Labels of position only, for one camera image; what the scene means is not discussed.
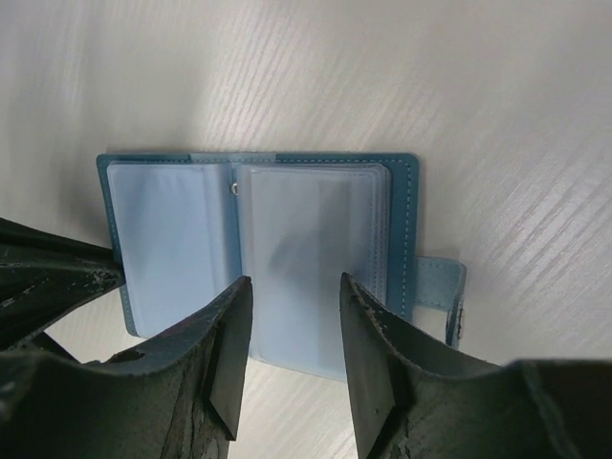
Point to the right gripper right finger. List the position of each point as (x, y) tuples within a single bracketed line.
[(412, 396)]

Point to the blue leather card holder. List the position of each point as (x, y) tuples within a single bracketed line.
[(186, 226)]

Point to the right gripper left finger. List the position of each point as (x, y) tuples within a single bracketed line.
[(176, 395)]

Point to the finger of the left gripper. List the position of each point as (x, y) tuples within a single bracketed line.
[(35, 296), (21, 236)]

